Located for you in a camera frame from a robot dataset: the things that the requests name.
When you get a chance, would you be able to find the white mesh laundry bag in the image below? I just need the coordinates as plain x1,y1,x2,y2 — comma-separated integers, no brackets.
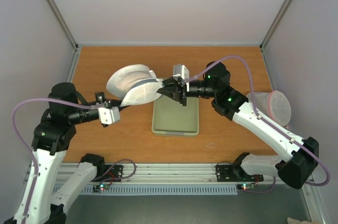
106,64,163,107

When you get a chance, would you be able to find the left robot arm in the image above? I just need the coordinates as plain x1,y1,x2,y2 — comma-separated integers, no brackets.
6,82,122,223

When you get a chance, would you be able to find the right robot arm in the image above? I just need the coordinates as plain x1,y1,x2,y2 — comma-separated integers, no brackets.
158,61,319,189

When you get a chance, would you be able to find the pink-rimmed mesh laundry bag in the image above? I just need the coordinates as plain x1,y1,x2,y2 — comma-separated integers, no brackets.
246,90,292,127

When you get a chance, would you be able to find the green plastic basket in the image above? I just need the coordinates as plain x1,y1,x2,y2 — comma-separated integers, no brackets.
152,96,199,136

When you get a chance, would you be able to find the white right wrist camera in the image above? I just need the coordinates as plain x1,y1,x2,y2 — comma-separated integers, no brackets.
173,64,190,81

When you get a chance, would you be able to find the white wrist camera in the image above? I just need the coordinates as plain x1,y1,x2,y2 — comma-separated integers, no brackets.
98,107,120,127
173,64,190,81

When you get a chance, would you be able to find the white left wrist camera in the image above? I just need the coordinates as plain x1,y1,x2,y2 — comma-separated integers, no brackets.
98,107,120,127

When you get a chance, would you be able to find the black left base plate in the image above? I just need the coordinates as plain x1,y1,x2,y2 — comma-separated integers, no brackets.
92,165,123,182

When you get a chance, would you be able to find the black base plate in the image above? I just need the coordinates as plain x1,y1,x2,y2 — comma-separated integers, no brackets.
92,165,123,182
214,162,264,183

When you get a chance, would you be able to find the aluminium front rail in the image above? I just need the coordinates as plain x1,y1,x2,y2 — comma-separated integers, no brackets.
24,162,314,184

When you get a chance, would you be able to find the grey slotted cable duct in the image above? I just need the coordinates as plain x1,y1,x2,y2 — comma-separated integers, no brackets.
80,184,238,196

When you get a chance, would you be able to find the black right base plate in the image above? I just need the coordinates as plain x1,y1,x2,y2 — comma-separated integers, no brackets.
214,162,264,183

